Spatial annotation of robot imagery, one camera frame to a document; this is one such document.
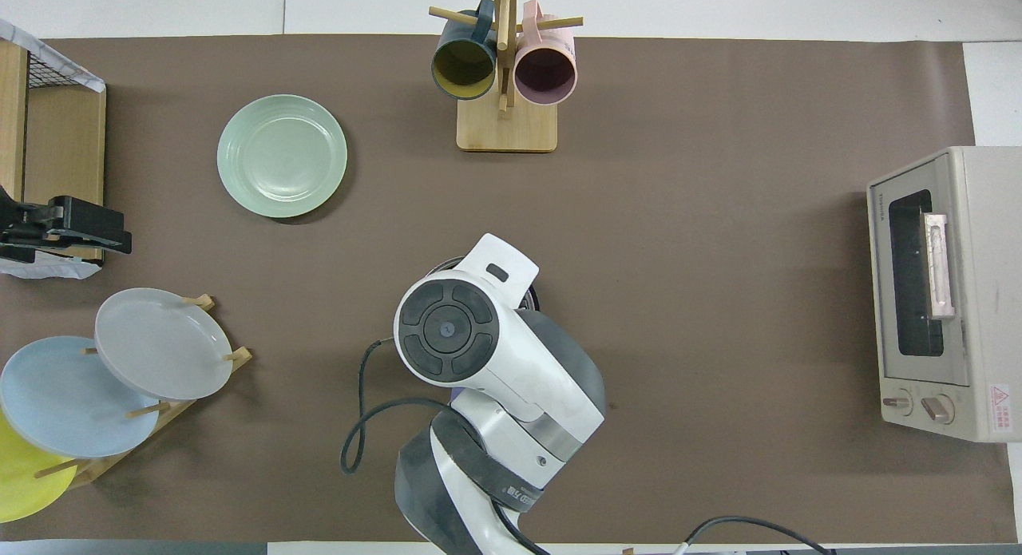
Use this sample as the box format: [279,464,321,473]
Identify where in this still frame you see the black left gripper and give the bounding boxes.
[0,186,133,265]

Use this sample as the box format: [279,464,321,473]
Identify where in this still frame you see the grey plate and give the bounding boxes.
[94,287,234,402]

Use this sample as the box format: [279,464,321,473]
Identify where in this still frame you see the light blue plate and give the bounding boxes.
[0,335,160,459]

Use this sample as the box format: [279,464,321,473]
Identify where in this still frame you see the wooden plate rack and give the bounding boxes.
[34,294,253,490]

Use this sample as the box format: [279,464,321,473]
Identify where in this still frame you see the light green plate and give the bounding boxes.
[216,94,349,219]

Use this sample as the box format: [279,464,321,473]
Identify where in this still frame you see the yellow plate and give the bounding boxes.
[0,411,79,524]

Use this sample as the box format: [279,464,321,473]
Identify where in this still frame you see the white patterned cloth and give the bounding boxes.
[0,18,106,93]
[0,248,103,280]

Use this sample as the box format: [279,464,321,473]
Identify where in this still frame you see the dark teal mug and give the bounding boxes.
[431,0,497,101]

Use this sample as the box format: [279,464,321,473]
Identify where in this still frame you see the wooden mug rack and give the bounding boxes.
[429,0,584,153]

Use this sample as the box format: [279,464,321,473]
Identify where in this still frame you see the pink ribbed mug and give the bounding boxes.
[513,0,577,106]

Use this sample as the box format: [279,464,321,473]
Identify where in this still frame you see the brown table mat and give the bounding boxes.
[0,34,1016,544]

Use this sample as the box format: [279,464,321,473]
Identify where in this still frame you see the beige toaster oven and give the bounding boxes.
[866,145,1022,444]

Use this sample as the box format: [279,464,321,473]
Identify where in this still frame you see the black wire basket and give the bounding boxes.
[26,50,105,91]

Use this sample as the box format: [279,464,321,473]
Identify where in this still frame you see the dark blue pot with handle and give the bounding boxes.
[423,254,542,404]

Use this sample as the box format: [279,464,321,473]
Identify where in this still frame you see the thin black cable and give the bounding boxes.
[677,515,833,555]

